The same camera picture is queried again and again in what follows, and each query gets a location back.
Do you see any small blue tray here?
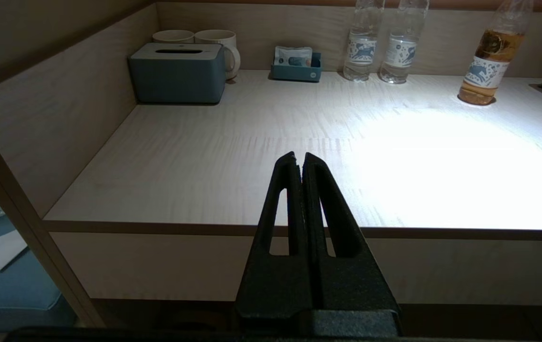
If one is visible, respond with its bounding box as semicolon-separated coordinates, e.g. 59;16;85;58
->
270;51;323;83

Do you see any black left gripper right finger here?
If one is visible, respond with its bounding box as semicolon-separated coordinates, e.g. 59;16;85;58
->
302;152;400;315

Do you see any white ceramic mug with handle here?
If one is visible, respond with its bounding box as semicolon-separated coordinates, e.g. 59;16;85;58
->
195;29;241;80

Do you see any clear water bottle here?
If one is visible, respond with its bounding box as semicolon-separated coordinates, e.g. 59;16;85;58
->
343;0;385;82
379;0;429;85

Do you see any grey-blue tissue box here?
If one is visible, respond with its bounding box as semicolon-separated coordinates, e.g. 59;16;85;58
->
128;43;227;104

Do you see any amber tea bottle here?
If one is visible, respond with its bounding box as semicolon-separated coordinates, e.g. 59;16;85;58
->
457;0;534;105

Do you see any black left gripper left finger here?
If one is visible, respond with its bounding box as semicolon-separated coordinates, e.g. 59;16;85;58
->
235;152;313;320

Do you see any white sachet packet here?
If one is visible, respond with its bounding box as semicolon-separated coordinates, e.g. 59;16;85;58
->
274;46;313;67

